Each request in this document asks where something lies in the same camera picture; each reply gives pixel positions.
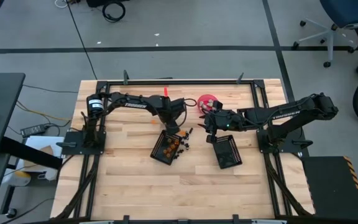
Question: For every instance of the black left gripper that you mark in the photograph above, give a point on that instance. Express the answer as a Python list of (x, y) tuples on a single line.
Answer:
[(174, 112)]

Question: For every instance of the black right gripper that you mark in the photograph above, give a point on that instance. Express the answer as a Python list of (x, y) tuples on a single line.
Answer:
[(224, 121)]

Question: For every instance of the black slotted plastic basket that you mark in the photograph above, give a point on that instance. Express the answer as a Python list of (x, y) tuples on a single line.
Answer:
[(227, 152), (160, 146)]

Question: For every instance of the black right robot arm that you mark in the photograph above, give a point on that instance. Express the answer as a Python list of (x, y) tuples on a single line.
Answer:
[(278, 113)]

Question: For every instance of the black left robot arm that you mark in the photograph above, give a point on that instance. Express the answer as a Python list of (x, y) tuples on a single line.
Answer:
[(135, 104)]

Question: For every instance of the pink plastic bowl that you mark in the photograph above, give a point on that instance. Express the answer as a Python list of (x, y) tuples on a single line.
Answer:
[(201, 100)]

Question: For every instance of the black floor box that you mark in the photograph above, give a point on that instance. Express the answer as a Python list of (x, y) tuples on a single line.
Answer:
[(99, 2)]

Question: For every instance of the white cardboard box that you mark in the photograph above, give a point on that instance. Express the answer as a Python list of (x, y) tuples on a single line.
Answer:
[(37, 143)]

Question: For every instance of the black hazard-striped floor platform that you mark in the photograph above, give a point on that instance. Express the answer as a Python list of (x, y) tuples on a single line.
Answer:
[(331, 186)]

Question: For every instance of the black power adapter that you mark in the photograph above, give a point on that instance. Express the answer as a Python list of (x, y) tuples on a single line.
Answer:
[(33, 130)]

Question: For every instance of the white yellow bag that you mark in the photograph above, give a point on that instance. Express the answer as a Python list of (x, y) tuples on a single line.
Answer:
[(19, 180)]

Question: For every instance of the black desk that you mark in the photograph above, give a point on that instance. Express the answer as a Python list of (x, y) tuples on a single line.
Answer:
[(2, 102)]

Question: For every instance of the blue office chair white base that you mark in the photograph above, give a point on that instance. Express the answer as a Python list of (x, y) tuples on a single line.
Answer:
[(346, 12)]

